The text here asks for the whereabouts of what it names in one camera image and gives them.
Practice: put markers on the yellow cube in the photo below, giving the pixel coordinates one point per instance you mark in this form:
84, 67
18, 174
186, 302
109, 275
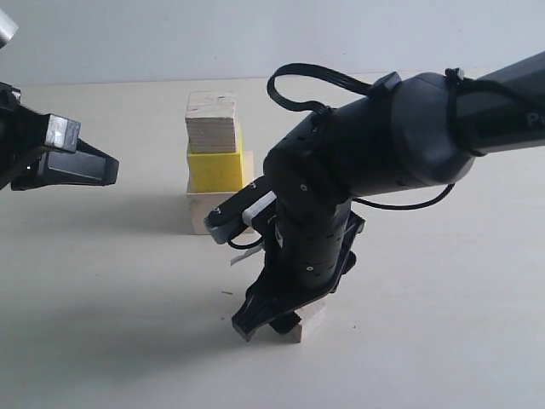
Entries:
217, 172

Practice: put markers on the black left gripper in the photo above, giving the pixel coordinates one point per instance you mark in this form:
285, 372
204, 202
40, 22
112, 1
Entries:
45, 149

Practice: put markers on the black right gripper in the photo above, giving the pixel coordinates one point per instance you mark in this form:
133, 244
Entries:
302, 264

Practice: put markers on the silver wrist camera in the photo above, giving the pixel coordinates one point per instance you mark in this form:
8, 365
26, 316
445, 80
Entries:
8, 28
238, 213

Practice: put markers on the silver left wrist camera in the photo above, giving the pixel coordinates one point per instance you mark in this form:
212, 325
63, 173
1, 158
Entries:
8, 28

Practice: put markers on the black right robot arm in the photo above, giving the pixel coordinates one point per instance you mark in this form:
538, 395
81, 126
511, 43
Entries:
401, 134

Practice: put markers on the medium plywood cube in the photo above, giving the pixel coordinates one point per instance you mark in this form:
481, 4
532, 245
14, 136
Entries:
211, 121

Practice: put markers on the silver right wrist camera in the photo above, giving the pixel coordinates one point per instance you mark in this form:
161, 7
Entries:
238, 213

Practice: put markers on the small wooden cube with knot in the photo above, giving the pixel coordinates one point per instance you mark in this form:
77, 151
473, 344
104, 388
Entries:
312, 316

